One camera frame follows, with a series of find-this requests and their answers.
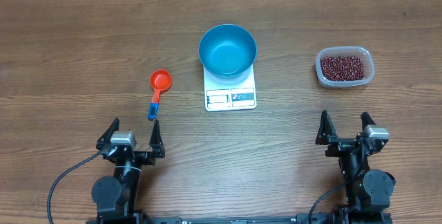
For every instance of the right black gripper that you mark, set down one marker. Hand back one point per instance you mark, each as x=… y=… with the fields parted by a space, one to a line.
x=340 y=145

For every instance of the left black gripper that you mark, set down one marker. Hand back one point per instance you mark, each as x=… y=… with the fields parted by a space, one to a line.
x=155 y=144

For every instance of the red scoop with blue handle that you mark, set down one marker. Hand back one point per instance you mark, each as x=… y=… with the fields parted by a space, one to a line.
x=160 y=81

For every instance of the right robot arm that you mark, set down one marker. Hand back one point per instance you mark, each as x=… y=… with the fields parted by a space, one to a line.
x=367 y=191

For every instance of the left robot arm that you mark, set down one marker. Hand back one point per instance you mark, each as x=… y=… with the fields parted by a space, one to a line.
x=115 y=196

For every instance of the white digital kitchen scale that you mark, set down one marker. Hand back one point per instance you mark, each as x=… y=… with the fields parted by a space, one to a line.
x=229 y=94

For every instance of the blue bowl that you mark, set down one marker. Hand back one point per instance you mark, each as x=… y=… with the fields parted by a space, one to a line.
x=227 y=51

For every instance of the red beans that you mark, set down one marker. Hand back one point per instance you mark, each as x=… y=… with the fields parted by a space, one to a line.
x=342 y=68

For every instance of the clear plastic container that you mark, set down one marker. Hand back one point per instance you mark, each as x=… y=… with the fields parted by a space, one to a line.
x=358 y=51

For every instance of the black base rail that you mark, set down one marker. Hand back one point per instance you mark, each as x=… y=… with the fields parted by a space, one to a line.
x=301 y=218

